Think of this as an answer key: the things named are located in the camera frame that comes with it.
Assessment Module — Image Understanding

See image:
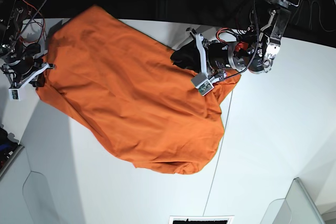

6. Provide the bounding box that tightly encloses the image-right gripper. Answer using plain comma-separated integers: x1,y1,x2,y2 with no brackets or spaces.
170,27,248,77

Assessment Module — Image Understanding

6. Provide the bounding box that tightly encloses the grey panel bottom right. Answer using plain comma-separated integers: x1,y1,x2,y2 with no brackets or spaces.
260,177,324,224

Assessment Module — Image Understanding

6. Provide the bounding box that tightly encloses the grey panel bottom left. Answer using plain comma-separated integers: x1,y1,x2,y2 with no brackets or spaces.
1,146,58,223

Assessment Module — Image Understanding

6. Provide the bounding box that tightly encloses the white black calibration card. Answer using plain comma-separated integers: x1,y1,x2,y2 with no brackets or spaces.
168,216,235,224

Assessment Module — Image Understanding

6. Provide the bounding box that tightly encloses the grey panel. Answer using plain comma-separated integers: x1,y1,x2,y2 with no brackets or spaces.
1,146,58,223
260,177,324,224

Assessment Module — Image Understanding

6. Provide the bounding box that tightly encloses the clutter bin left edge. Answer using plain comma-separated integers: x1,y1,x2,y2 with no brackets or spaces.
0,128,19,168

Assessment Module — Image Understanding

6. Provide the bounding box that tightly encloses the orange t-shirt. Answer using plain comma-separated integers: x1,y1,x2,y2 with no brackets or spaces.
37,6,239,175

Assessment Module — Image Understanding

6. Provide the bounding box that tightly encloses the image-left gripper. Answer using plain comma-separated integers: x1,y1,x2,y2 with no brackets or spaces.
1,57,56,89

